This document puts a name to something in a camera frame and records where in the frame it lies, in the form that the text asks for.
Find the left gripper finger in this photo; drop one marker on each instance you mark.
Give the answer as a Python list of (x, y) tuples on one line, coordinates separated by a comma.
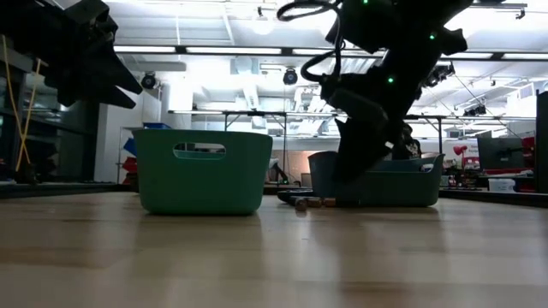
[(109, 97), (120, 75)]

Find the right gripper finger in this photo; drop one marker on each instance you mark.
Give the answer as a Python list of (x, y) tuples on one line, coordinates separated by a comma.
[(374, 149), (349, 154)]

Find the green plastic bin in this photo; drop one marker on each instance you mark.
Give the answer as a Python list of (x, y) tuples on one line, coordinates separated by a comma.
[(201, 188)]

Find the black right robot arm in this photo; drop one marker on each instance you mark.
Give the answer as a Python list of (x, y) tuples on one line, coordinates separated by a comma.
[(406, 25)]

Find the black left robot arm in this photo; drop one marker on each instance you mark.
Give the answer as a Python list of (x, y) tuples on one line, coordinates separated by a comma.
[(17, 17)]

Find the person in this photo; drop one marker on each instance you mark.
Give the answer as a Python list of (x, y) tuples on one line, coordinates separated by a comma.
[(412, 147)]

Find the blue-grey plastic bin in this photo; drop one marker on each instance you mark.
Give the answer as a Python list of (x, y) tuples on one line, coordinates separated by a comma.
[(406, 188)]

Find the black ceiling spotlight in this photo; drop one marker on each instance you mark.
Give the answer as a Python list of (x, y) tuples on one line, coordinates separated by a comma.
[(475, 110)]

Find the red lamp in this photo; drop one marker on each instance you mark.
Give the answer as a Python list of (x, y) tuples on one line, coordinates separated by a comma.
[(460, 149)]

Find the black monitor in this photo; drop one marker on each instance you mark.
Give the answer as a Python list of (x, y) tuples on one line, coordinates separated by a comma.
[(501, 154)]

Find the white box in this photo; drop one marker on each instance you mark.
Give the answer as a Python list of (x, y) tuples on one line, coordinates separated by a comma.
[(501, 185)]

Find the red cabinet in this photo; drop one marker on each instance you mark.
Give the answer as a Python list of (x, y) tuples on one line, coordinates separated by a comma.
[(528, 147)]

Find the round black ceiling camera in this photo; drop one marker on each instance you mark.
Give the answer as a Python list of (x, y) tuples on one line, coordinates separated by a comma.
[(148, 81), (290, 77)]

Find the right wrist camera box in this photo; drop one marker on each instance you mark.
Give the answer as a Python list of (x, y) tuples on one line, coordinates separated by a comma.
[(355, 107)]

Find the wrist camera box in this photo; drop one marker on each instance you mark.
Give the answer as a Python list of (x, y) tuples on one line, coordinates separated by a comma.
[(92, 17), (355, 107)]

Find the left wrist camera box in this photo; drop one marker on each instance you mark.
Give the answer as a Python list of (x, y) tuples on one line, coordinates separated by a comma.
[(92, 17)]

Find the overhead frame beam with lights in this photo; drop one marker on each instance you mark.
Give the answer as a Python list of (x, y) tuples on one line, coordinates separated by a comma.
[(182, 50)]

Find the black background table frame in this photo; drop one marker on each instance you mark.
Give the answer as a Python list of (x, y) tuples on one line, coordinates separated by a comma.
[(257, 114)]

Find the black table edge rail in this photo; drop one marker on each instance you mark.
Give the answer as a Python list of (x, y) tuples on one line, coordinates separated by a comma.
[(43, 188)]

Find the black frame post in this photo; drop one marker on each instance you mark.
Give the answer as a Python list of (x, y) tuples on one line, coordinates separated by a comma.
[(542, 141)]

